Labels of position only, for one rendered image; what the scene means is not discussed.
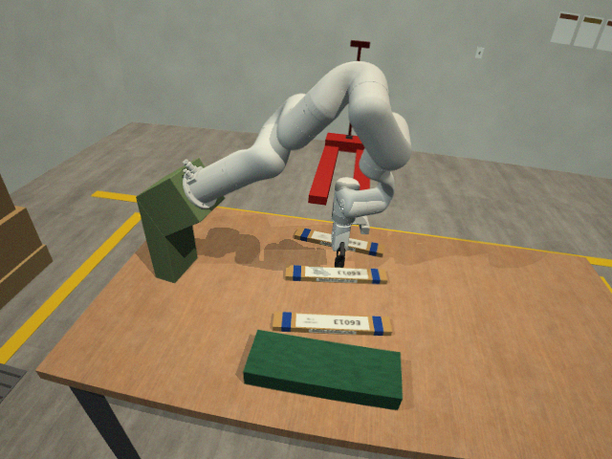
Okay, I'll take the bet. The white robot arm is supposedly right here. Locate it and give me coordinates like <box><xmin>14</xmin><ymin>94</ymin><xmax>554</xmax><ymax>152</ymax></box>
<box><xmin>183</xmin><ymin>61</ymin><xmax>412</xmax><ymax>234</ymax></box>

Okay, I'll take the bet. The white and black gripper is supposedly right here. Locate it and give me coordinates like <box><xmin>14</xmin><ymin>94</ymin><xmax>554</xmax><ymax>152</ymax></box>
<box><xmin>331</xmin><ymin>219</ymin><xmax>351</xmax><ymax>268</ymax></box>

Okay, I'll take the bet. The tan box with blue bands and white label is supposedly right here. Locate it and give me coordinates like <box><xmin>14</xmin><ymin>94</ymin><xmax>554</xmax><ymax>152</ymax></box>
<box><xmin>285</xmin><ymin>265</ymin><xmax>387</xmax><ymax>284</ymax></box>
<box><xmin>273</xmin><ymin>312</ymin><xmax>392</xmax><ymax>336</ymax></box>
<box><xmin>295</xmin><ymin>227</ymin><xmax>384</xmax><ymax>257</ymax></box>

